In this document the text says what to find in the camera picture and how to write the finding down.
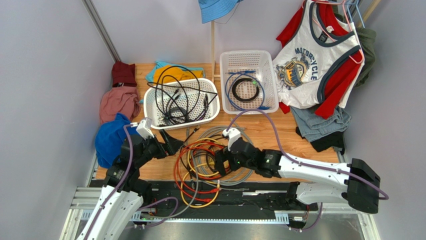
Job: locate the teal cloth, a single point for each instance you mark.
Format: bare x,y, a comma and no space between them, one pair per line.
159,64

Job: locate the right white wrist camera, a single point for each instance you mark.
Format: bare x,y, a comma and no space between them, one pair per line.
232,134

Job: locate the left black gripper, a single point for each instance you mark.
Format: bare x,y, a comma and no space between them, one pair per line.
169,147

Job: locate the blue bucket hat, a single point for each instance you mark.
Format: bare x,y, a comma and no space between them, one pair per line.
212,10

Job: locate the aluminium frame post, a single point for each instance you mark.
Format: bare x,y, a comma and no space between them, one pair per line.
102,30

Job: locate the denim jeans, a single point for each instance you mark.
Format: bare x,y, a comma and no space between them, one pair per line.
314,127

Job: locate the white oval perforated basket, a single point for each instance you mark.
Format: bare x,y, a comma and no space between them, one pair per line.
181,104

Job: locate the white rectangular perforated basket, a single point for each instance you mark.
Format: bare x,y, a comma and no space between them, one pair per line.
247,81

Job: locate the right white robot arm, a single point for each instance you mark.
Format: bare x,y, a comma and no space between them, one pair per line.
355,183

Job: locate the blue cloth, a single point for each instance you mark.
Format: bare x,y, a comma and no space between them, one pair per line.
109,139

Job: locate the white motorcycle tank top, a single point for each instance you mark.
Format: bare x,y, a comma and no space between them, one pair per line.
309,66

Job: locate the red shirt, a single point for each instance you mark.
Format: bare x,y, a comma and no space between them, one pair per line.
339,80

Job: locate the pink cloth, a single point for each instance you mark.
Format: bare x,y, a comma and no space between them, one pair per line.
123,99

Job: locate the pink clothes hanger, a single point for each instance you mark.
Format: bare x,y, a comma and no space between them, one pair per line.
327,38

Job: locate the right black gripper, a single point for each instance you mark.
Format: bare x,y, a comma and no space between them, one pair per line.
225,159

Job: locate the white slotted cable duct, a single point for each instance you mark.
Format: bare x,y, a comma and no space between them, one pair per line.
278,218

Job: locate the black garment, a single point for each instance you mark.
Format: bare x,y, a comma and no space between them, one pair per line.
322,139

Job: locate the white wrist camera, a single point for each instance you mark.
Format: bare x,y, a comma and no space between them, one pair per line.
143,128
232,134

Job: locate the orange cloth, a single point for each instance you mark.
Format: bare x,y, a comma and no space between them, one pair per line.
170,74

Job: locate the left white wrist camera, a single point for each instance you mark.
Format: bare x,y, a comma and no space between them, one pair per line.
143,128

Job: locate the olive green garment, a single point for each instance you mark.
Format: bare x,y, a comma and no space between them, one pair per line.
366,38

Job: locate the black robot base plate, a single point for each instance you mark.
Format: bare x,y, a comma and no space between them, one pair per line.
248,200

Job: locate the dark red cloth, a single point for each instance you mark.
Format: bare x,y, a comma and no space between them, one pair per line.
123,74

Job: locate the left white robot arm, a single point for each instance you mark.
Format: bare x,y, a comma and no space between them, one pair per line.
123,193

